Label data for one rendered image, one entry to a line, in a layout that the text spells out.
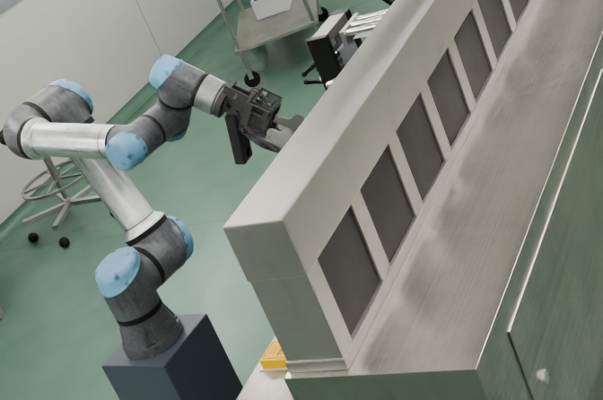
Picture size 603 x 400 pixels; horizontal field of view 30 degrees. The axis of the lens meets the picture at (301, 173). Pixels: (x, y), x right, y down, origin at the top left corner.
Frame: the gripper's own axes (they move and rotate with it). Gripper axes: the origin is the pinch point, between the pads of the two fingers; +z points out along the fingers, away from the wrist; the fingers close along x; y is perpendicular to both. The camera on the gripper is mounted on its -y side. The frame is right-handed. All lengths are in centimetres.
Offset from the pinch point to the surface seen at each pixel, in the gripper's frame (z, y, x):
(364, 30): -0.6, 18.0, 23.4
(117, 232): -112, -263, 212
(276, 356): 13.2, -38.7, -18.7
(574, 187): 47, 47, -41
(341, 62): -3.9, 4.1, 29.7
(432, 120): 24, 48, -43
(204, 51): -170, -312, 459
